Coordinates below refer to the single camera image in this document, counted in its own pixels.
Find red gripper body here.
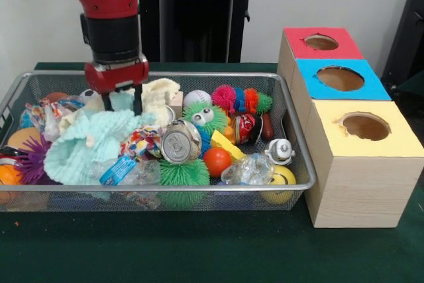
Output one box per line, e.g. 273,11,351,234
83,54,150,95

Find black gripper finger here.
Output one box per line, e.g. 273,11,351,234
101,92,115,113
132,84,144,116

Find cream waffle cloth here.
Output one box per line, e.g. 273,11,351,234
59,78,182,131

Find mint waffle cloth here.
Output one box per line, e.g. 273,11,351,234
43,91,158,186

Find multicolour spiky caterpillar toy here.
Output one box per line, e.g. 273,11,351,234
211,84,273,115

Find wooden box with three holes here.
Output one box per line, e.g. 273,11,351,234
276,27,424,229

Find small colourful crumpled paper ball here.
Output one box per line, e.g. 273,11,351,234
121,125,163,160

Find silver drink can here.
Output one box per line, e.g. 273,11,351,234
161,119,203,164

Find crushed bottle with blue label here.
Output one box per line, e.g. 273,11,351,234
97,156,162,187

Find green spiky ball with eyes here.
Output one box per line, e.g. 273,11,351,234
182,102,229,131

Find plain green spiky ball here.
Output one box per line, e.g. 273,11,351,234
158,158,211,187

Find red-orange ball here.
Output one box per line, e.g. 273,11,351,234
202,147,232,178

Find dark green table cloth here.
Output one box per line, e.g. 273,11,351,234
396,70,424,100
0,61,424,283

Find black stand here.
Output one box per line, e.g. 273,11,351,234
380,0,424,98

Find silver wire mesh bin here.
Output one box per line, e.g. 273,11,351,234
0,70,317,213

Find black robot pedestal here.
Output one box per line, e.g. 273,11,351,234
135,0,268,64

